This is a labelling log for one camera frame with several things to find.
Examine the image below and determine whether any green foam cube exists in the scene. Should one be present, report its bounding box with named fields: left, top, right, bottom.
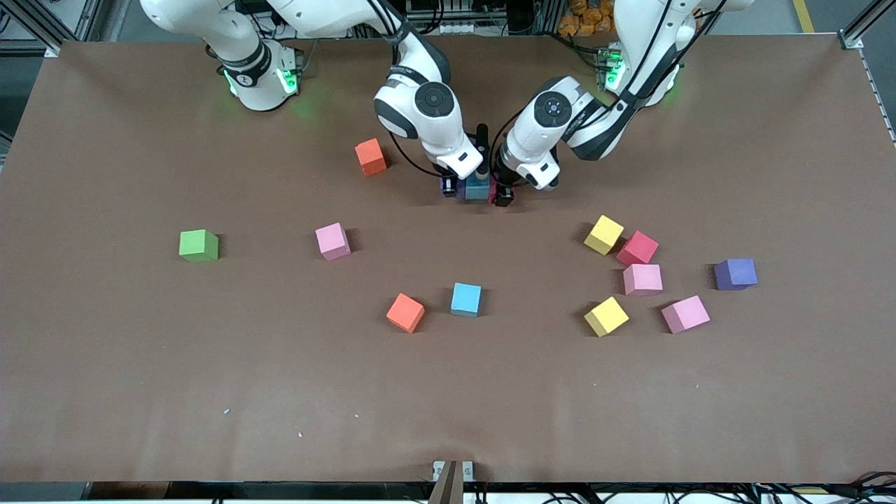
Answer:
left=178, top=229, right=219, bottom=263

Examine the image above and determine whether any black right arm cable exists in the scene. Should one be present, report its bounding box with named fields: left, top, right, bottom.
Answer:
left=387, top=129, right=449, bottom=179

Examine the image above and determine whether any metal table bracket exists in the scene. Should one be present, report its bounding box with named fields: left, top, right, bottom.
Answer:
left=432, top=460, right=475, bottom=484

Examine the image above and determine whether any orange foam cube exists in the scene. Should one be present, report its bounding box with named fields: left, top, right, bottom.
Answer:
left=386, top=293, right=426, bottom=335
left=354, top=138, right=388, bottom=177

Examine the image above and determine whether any brown camera mount pole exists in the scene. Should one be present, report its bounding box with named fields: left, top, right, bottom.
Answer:
left=428, top=460, right=465, bottom=504

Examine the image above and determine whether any dark equipment box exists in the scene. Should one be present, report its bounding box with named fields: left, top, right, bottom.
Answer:
left=406, top=0, right=540, bottom=36

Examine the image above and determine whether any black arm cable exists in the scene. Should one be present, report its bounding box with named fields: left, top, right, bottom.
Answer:
left=489, top=122, right=522, bottom=184
left=387, top=129, right=449, bottom=179

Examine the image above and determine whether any yellow foam cube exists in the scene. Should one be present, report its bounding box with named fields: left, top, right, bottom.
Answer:
left=584, top=296, right=630, bottom=338
left=583, top=214, right=625, bottom=256

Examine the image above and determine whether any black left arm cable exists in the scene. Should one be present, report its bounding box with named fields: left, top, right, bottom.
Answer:
left=489, top=122, right=522, bottom=184

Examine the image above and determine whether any bag of orange objects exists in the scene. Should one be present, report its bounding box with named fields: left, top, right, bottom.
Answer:
left=558, top=0, right=618, bottom=37

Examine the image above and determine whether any pink foam cube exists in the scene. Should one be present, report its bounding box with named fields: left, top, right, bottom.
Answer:
left=315, top=223, right=352, bottom=262
left=661, top=295, right=711, bottom=335
left=623, top=263, right=664, bottom=297

